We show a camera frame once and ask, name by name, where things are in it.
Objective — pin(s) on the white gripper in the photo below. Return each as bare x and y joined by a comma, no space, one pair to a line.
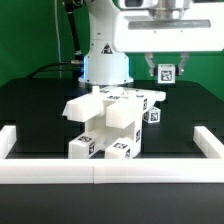
170,27

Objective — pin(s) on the white tagged cube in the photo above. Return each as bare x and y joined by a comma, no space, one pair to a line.
152,115
166,73

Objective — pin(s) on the white chair backrest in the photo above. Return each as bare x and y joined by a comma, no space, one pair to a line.
120,106

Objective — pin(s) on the white chair seat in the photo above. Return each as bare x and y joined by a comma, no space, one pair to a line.
111,134

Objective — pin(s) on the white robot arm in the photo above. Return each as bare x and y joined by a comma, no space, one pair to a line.
104,65

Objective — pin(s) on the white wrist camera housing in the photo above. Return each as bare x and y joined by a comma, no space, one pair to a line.
137,4

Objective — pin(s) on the white U-shaped frame wall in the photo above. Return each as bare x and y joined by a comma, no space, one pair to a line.
101,171

